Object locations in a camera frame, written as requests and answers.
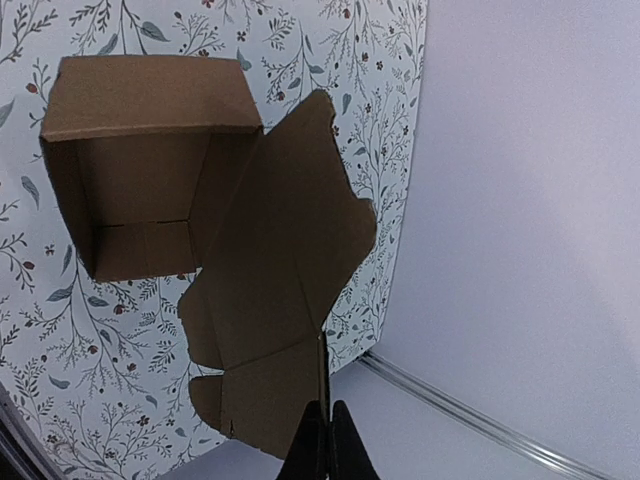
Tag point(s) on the front aluminium rail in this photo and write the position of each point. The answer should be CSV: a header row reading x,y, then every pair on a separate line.
x,y
20,457

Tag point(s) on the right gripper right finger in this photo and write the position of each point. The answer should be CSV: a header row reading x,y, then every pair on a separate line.
x,y
348,458

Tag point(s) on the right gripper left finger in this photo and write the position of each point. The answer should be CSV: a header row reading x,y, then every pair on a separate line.
x,y
307,458

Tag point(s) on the floral patterned table mat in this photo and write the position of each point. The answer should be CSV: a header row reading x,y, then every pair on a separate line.
x,y
100,372

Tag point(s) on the right aluminium frame post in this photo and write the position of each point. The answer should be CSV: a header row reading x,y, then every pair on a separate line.
x,y
480,423

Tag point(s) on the brown cardboard box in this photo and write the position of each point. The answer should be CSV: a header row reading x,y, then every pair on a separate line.
x,y
161,165

